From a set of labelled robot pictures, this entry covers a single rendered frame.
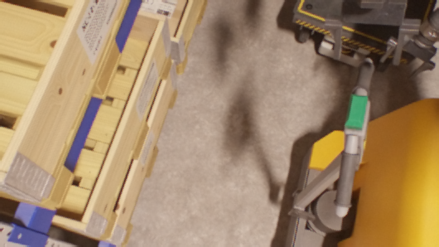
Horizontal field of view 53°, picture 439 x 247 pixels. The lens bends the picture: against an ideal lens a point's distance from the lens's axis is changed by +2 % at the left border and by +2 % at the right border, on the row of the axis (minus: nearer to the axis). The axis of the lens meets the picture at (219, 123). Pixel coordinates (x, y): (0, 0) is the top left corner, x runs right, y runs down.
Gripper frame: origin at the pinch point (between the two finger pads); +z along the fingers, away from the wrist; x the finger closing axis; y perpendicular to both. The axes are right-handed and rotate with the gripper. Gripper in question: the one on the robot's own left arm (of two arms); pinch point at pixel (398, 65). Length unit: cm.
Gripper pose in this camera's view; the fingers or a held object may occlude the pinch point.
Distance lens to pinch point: 193.6
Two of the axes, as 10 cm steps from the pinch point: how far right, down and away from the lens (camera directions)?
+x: 8.3, 5.6, -0.7
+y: -4.6, 5.9, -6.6
